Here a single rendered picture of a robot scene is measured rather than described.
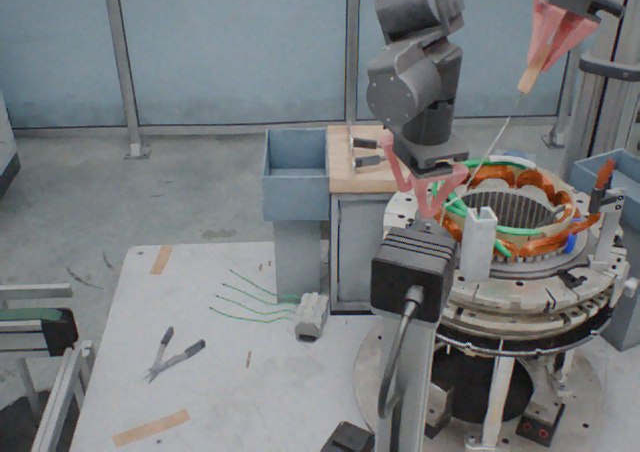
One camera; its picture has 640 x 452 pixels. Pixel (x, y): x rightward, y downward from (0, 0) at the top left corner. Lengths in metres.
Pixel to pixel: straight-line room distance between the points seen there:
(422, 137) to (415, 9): 0.14
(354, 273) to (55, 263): 1.79
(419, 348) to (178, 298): 0.95
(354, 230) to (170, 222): 1.85
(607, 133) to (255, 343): 0.73
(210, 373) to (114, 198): 2.05
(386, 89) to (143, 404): 0.68
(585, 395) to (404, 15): 0.68
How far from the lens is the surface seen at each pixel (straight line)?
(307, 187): 1.16
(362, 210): 1.19
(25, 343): 1.47
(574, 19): 0.89
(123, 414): 1.19
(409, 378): 0.49
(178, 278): 1.42
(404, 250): 0.43
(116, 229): 3.00
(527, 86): 0.90
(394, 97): 0.74
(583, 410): 1.20
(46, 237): 3.05
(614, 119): 1.40
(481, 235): 0.86
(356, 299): 1.30
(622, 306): 1.29
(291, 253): 1.26
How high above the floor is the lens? 1.65
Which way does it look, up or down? 34 degrees down
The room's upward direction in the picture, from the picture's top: straight up
